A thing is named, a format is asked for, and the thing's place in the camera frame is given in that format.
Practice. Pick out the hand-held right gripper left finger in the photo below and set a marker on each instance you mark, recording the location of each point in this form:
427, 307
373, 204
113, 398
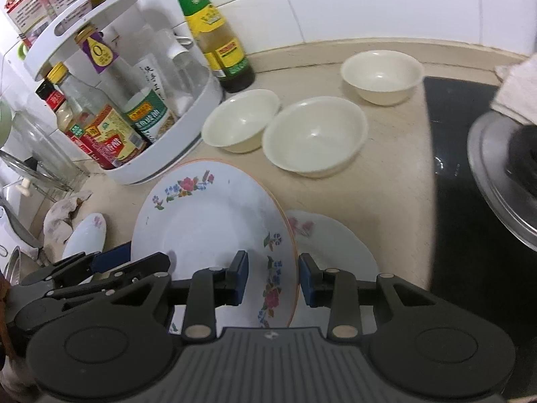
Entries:
238, 279

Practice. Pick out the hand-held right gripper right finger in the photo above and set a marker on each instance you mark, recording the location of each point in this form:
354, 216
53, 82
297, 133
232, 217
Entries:
306, 281

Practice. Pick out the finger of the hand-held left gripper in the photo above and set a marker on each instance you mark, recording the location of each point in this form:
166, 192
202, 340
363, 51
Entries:
142, 266
111, 258

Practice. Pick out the small oval floral dish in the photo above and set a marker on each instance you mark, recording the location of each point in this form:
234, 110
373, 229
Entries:
84, 235

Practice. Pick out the scalloped white plate pink flower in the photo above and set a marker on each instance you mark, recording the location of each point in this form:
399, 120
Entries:
335, 239

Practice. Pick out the floral white plate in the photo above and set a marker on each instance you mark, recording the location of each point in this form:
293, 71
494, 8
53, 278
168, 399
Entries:
201, 226

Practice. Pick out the white ceramic bowl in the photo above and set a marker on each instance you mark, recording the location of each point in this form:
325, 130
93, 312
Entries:
377, 75
239, 121
314, 134

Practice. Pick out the stained cloth rag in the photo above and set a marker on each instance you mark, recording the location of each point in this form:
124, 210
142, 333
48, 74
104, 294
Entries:
58, 218

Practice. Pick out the white kitchen appliance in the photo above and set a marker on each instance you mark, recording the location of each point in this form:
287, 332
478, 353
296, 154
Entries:
12, 231

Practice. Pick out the red yellow label jar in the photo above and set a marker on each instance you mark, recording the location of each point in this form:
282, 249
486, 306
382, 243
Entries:
109, 142

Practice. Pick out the clear glass jar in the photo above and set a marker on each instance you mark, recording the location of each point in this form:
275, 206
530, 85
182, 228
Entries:
37, 142

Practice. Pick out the white two-tier condiment rack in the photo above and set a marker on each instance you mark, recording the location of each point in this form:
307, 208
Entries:
188, 134

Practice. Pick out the green label jar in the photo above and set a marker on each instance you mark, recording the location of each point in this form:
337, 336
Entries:
147, 117

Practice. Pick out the yellow cap clear bottle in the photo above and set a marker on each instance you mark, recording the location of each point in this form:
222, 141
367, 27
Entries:
73, 96

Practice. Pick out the clear glass bottle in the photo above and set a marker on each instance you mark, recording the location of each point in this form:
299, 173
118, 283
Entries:
184, 67

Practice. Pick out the purple label clear bottle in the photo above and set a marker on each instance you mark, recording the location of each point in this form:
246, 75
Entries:
98, 52

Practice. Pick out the steel pot lid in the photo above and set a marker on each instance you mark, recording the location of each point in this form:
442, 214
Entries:
491, 168

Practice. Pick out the black lid knob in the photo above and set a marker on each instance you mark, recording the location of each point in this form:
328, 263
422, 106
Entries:
524, 155

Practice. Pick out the green yellow label sauce bottle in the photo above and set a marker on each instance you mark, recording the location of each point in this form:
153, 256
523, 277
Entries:
209, 21

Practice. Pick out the red white seasoning packet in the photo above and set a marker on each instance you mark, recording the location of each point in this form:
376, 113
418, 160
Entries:
29, 8

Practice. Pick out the white towel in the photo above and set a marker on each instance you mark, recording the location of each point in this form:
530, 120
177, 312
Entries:
516, 88

